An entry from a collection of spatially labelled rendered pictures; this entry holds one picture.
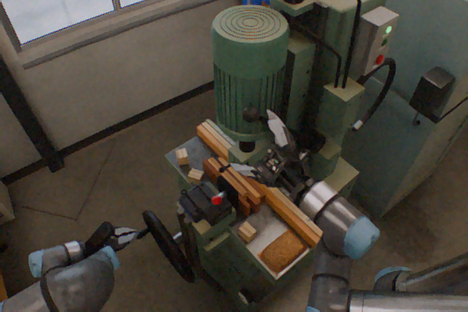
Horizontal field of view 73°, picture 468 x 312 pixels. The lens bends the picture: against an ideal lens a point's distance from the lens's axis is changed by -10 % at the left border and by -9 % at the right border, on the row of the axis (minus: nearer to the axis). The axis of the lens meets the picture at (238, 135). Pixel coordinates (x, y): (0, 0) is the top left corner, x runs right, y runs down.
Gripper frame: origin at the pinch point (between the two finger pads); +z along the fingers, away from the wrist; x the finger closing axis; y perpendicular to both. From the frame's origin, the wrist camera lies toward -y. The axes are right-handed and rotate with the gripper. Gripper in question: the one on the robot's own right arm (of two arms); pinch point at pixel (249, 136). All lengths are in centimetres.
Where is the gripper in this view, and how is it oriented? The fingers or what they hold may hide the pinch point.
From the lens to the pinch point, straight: 80.7
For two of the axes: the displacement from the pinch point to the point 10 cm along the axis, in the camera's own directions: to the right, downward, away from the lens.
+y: -5.4, -1.3, -8.3
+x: -5.5, 8.0, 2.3
